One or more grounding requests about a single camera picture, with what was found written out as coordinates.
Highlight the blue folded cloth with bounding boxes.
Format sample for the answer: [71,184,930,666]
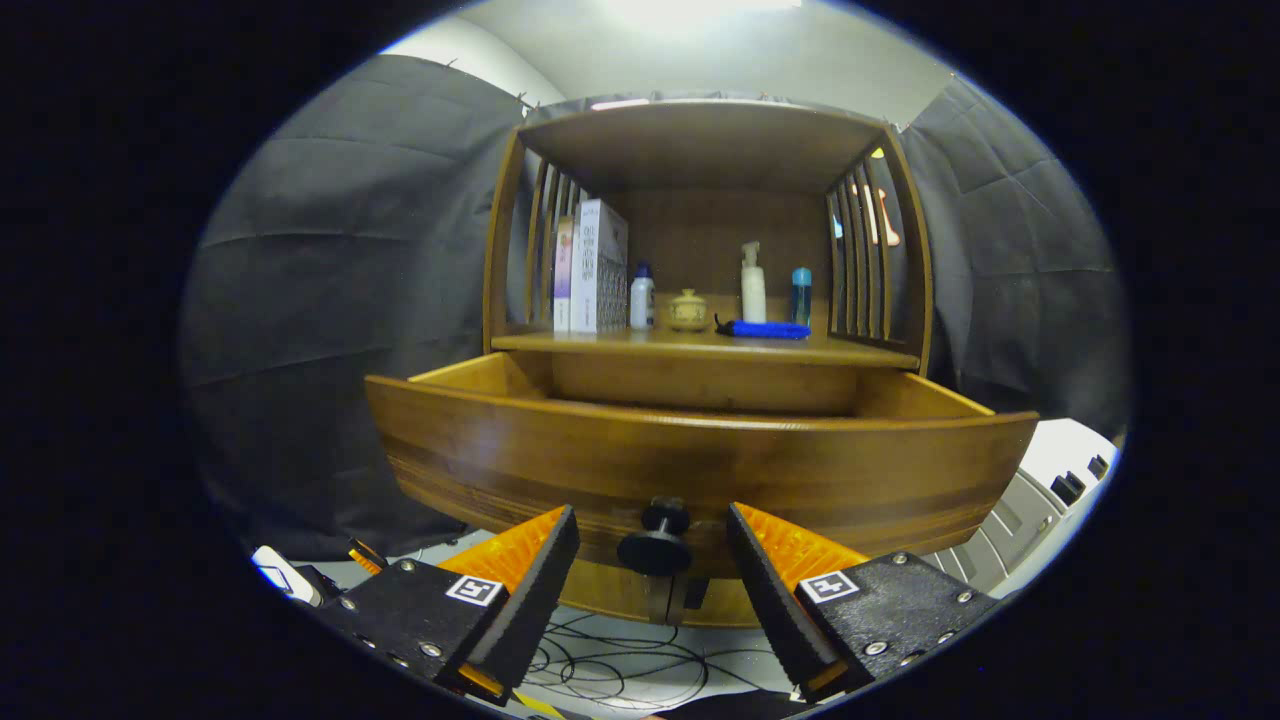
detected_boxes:
[714,315,812,341]

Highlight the white pump bottle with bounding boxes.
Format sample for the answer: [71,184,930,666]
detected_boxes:
[740,241,768,324]

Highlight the white plastic box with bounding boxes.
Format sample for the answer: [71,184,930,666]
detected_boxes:
[925,418,1121,601]

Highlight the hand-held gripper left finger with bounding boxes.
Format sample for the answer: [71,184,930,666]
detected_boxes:
[310,504,581,707]

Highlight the black drawer knob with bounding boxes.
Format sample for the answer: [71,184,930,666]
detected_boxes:
[616,497,694,578]

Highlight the pink purple book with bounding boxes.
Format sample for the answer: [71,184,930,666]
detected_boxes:
[553,215,576,333]

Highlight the white patterned book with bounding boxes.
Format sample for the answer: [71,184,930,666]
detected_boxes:
[570,198,630,335]

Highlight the black floor cables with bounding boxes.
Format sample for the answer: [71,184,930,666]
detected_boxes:
[520,612,801,713]

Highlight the wooden cabinet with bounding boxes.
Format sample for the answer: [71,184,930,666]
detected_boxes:
[483,98,936,629]

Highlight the wooden countertop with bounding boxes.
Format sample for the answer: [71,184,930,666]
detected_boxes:
[490,322,921,370]

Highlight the wooden cabinet door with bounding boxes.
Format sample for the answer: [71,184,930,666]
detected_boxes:
[665,575,766,629]
[560,558,666,626]

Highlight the white flat object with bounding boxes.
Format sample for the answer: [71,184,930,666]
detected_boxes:
[250,545,323,608]

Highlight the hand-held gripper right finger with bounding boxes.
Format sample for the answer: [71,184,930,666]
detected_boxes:
[727,502,1004,703]

